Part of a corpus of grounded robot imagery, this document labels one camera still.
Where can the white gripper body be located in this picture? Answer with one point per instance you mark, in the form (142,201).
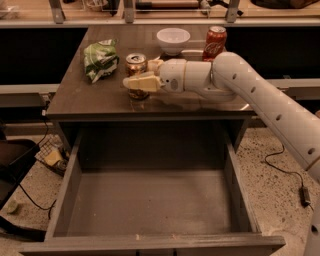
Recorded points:
(172,74)

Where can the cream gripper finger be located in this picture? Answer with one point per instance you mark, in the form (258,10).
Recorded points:
(146,81)
(154,65)

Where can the orange soda can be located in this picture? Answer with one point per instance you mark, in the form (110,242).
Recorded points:
(136,63)

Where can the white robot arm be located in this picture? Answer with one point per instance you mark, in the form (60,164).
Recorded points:
(229,76)

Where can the red cola can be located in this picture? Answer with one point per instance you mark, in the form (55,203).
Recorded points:
(215,42)

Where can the white bowl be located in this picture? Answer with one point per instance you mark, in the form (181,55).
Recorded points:
(173,41)

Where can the green chip bag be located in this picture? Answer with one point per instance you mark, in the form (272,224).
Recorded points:
(100,59)

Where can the black chair base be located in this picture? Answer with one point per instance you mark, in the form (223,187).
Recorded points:
(16,159)

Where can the metal shelf rail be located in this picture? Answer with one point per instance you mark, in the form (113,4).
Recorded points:
(43,13)

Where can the wire basket with items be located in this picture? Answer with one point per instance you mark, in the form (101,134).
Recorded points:
(53,155)

